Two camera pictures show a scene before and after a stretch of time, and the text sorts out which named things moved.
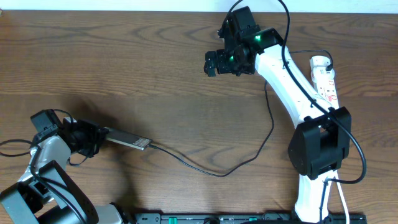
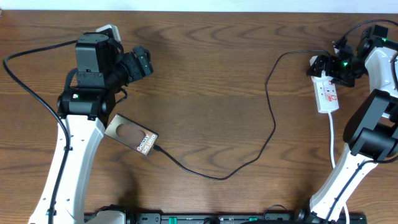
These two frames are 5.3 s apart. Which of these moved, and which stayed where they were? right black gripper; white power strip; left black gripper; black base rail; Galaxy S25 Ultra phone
Moved: right black gripper; left black gripper; Galaxy S25 Ultra phone
Stayed: black base rail; white power strip
